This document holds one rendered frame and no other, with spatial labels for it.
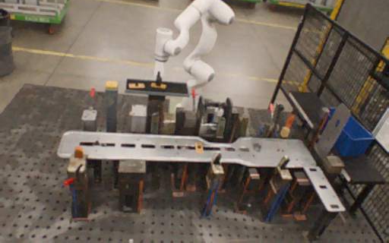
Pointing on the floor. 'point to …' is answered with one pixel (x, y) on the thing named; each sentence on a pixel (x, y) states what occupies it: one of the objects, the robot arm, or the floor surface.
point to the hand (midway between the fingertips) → (158, 81)
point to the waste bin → (6, 43)
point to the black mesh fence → (338, 97)
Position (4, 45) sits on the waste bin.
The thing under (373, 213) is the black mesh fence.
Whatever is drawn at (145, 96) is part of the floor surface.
